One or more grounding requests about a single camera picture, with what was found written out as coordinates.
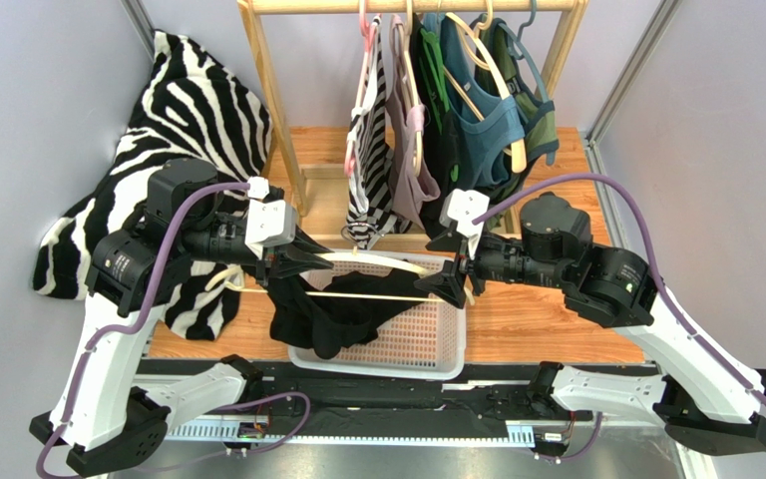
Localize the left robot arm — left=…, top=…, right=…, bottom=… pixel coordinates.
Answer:
left=30, top=158, right=329, bottom=478

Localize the blue tank top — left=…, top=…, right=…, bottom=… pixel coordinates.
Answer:
left=422, top=12, right=527, bottom=193

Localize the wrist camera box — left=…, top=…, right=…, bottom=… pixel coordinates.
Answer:
left=440, top=189, right=490, bottom=239
left=244, top=177, right=297, bottom=258

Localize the mauve tank top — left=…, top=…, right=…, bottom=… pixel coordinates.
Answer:
left=386, top=15, right=440, bottom=226

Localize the teal hanger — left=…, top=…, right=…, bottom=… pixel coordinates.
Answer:
left=499, top=0, right=554, bottom=108

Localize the pink hanger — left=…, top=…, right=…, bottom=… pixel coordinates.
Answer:
left=343, top=0, right=376, bottom=178

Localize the white plastic basket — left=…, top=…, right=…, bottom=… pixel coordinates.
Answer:
left=287, top=247, right=468, bottom=381

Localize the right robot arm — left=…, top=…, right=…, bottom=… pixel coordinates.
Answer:
left=415, top=193, right=766, bottom=456

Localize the striped tank top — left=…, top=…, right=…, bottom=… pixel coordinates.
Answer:
left=341, top=15, right=411, bottom=249

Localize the cream hanger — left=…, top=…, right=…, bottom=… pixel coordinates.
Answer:
left=205, top=249, right=443, bottom=292

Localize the zebra print blanket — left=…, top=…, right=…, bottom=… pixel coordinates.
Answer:
left=31, top=29, right=274, bottom=341

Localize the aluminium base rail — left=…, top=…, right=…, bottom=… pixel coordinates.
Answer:
left=112, top=360, right=717, bottom=478

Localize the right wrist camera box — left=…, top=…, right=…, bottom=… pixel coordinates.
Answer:
left=440, top=189, right=490, bottom=239

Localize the black tank top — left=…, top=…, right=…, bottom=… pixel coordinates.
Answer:
left=267, top=269, right=430, bottom=359

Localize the wooden clothes rack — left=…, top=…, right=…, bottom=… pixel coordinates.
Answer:
left=238, top=1, right=586, bottom=250

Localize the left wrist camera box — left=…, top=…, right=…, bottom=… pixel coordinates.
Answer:
left=244, top=177, right=297, bottom=258

